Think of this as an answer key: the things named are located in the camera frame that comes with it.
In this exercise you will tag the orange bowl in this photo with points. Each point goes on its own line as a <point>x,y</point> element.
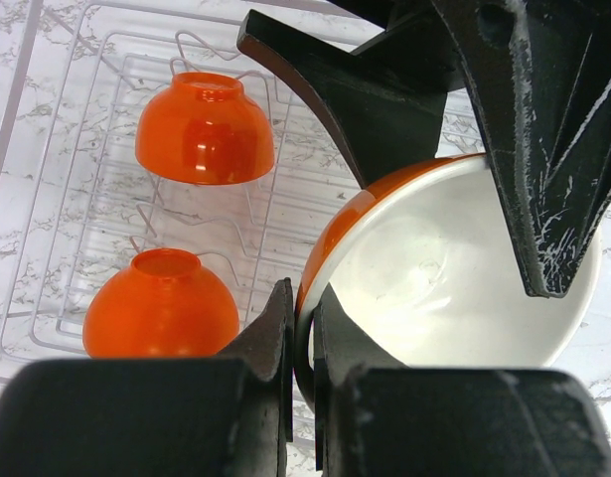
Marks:
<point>204,130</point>
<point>164,304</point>

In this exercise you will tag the clear wire dish rack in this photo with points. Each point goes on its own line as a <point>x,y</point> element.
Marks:
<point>76,206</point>

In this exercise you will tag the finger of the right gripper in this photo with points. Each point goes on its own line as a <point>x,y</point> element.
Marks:
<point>382,103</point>
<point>538,74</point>

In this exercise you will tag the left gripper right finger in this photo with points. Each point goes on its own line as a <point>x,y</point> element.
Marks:
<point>377,417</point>

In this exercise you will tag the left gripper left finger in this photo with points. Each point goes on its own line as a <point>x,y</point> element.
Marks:
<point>228,415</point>

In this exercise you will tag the white bowl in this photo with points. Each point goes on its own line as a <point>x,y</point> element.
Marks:
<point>422,262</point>

